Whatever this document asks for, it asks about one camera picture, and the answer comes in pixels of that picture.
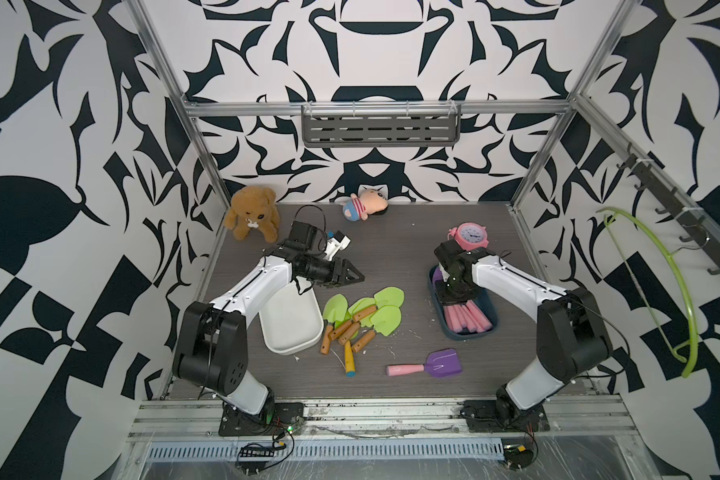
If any purple square scoop pink handle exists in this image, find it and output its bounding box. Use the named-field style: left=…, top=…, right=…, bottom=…
left=443, top=305, right=462, bottom=334

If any purple pointed shovel pink handle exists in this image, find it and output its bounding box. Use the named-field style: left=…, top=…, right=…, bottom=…
left=467, top=301, right=493, bottom=332

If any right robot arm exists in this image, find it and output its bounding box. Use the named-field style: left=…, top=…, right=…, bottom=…
left=432, top=240, right=613, bottom=428

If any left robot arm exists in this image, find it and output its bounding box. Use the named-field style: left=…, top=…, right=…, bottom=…
left=172, top=221, right=365, bottom=417

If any teal storage box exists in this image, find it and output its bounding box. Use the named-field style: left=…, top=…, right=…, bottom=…
left=428, top=266, right=499, bottom=341

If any white storage tray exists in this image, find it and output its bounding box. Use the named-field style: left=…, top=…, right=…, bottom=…
left=259, top=282, right=324, bottom=356

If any black connector box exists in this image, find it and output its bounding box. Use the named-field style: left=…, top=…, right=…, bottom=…
left=503, top=444, right=537, bottom=471

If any pink alarm clock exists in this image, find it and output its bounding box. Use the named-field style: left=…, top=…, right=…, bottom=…
left=447, top=222, right=489, bottom=251

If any small plush doll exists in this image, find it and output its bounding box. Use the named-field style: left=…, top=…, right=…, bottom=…
left=342, top=190, right=388, bottom=222

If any brown teddy bear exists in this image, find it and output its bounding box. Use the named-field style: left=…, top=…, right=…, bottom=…
left=223, top=185, right=280, bottom=243

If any green hoop hanger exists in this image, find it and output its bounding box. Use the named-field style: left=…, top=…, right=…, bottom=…
left=597, top=206, right=700, bottom=378

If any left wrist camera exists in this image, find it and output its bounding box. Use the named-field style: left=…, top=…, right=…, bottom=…
left=324, top=231, right=351, bottom=261

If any green shovel wooden handle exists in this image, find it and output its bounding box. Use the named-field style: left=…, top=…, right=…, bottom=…
left=320, top=294, right=348, bottom=355
left=339, top=287, right=405, bottom=328
left=351, top=305, right=402, bottom=353

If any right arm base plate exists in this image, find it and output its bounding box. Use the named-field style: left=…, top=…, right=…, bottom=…
left=459, top=399, right=550, bottom=433

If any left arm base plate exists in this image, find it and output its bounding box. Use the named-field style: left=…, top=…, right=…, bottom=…
left=218, top=402, right=305, bottom=437

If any black hook rail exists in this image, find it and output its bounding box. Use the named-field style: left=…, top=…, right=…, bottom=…
left=619, top=142, right=720, bottom=276

